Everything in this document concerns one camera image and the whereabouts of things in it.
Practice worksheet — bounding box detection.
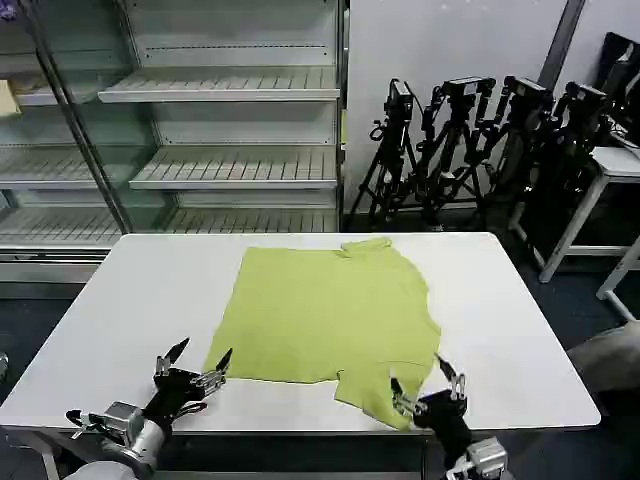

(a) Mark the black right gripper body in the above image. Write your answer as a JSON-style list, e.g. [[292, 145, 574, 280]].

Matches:
[[412, 389, 474, 459]]

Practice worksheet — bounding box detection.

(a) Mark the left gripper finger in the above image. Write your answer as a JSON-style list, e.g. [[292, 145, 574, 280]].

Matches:
[[153, 337, 192, 377], [191, 347, 234, 390]]

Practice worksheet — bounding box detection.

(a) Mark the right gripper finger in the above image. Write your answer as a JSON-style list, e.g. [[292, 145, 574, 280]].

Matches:
[[389, 376, 427, 417], [433, 352, 469, 402]]

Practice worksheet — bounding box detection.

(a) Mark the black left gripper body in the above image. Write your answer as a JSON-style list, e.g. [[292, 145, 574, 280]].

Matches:
[[141, 368, 209, 420]]

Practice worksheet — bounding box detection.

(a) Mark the green shirt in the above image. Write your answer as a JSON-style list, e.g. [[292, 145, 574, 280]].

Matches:
[[201, 236, 444, 433]]

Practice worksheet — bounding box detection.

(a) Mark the person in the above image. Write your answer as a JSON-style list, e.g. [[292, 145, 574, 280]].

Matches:
[[566, 327, 640, 417]]

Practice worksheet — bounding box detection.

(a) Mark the glass-sided grey shelf rack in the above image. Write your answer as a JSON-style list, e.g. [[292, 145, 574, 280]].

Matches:
[[0, 0, 177, 301]]

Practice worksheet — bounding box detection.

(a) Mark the empty grey metal shelf unit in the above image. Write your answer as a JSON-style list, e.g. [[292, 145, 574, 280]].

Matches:
[[97, 0, 347, 236]]

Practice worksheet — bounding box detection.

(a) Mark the white side table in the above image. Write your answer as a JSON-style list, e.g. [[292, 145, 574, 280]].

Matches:
[[508, 144, 640, 284]]

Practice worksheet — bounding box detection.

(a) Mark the tan cardboard box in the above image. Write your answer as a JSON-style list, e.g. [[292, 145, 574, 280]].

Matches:
[[0, 78, 23, 117]]

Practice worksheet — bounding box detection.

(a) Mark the black monitor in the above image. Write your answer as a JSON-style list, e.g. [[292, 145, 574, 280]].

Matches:
[[598, 30, 640, 146]]

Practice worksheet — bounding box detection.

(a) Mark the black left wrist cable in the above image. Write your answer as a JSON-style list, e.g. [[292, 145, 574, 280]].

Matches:
[[169, 398, 209, 417]]

